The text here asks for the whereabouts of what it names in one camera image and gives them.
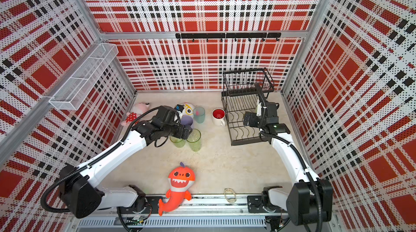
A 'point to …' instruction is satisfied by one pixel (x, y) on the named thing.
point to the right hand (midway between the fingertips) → (254, 116)
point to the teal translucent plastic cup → (199, 114)
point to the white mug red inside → (218, 115)
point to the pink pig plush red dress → (131, 116)
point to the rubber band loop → (230, 195)
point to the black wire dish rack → (240, 92)
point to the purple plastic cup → (186, 120)
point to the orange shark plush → (181, 179)
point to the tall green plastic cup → (194, 140)
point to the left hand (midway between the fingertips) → (186, 128)
